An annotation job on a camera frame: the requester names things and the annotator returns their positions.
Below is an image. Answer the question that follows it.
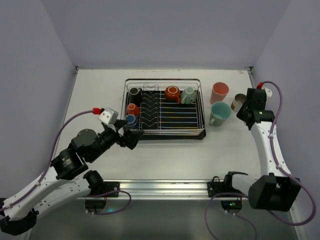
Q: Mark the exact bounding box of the black tall cup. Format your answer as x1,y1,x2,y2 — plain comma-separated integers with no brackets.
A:
128,87,142,107

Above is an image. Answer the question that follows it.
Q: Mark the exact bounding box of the tall green mug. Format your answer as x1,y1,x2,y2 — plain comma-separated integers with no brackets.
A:
209,101,232,127

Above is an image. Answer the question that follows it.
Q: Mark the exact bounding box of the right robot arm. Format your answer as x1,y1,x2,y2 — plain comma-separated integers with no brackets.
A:
223,88,301,212

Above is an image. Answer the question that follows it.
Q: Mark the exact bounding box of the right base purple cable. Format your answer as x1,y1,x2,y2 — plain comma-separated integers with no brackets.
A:
204,192,258,240

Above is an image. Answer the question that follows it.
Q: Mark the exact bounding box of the orange floral bowl cup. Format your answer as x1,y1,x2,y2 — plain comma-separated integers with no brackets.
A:
164,85,181,104

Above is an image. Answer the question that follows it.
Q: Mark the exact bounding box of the aluminium mounting rail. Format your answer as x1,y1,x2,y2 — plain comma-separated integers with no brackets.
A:
74,177,253,201

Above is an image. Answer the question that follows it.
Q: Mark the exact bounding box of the black drip tray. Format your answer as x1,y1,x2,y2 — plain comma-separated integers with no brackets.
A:
136,88,206,140

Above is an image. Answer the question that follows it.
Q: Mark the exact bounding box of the pink plastic cup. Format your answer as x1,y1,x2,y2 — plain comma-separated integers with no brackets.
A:
210,82,229,105

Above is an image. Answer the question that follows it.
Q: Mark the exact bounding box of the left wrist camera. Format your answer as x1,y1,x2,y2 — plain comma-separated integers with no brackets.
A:
98,108,119,125

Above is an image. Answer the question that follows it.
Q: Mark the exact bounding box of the small orange cup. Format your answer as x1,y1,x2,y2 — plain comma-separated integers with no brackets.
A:
126,103,140,117

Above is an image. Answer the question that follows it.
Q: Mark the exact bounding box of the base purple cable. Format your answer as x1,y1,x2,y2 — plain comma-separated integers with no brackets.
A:
92,189,132,216
204,192,258,240

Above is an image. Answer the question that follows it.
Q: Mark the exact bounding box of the white brown steel tumbler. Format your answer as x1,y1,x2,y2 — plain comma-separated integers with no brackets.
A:
230,93,247,112

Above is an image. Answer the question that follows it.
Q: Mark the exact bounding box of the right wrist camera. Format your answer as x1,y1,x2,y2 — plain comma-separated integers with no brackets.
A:
257,82,273,99

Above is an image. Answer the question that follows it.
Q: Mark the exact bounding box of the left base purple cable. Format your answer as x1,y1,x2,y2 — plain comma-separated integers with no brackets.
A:
92,189,132,216

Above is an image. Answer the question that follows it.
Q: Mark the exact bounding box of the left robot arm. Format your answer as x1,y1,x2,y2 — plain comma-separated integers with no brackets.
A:
0,120,144,236

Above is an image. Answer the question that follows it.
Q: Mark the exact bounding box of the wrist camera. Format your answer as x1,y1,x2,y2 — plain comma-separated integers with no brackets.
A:
257,82,273,99
98,108,119,125

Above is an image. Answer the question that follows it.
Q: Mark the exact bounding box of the blue cup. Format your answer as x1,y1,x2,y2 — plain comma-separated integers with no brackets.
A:
125,114,138,130

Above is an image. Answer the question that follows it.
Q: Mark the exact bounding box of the small green mug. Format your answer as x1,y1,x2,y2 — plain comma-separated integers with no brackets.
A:
180,87,197,105

